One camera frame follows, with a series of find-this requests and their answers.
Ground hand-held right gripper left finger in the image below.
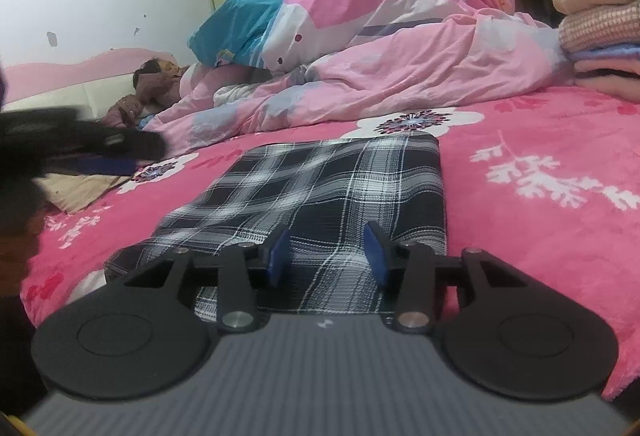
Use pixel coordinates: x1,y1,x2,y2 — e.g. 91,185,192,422
122,228,291,334

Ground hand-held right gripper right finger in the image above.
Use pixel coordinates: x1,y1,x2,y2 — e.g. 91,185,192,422
363,221,531,333

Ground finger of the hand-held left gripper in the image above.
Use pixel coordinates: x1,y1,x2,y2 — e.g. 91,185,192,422
67,118,168,177

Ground black white plaid pants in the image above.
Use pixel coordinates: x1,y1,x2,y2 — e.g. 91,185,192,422
102,133,448,317

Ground stack of folded clothes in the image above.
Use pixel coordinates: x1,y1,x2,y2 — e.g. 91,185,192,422
552,0,640,104

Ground maroon cloth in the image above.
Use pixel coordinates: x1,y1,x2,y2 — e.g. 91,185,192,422
102,93,146,129

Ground folded beige pants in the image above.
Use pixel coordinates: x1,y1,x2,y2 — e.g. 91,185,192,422
35,171,133,216

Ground brown plush toy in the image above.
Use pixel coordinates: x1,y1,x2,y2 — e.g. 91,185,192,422
131,57,191,109

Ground white knitted cloth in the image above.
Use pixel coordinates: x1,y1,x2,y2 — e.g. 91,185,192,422
214,83,261,108

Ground pink floral fleece blanket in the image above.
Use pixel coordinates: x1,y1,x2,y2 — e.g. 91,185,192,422
20,83,640,404

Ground teal cartoon pillow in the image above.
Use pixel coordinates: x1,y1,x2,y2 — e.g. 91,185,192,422
187,0,288,69

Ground grey cloth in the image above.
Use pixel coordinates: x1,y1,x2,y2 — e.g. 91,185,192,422
272,66,313,89

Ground pink patterned duvet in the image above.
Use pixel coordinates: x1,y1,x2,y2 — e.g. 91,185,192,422
142,0,576,154

